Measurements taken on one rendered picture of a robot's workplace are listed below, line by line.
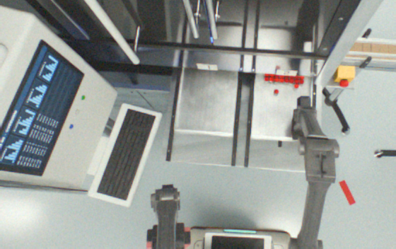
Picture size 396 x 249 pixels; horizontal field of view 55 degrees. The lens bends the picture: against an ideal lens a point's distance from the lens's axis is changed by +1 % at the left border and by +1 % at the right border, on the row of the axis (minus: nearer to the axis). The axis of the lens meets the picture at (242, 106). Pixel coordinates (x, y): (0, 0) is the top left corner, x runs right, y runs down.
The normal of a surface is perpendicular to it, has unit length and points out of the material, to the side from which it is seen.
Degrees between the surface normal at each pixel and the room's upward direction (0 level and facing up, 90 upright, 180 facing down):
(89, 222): 0
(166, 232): 41
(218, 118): 0
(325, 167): 20
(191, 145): 0
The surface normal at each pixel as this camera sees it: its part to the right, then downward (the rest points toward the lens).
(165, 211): 0.07, -0.83
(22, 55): 0.96, 0.26
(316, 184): -0.09, 0.54
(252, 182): 0.00, -0.25
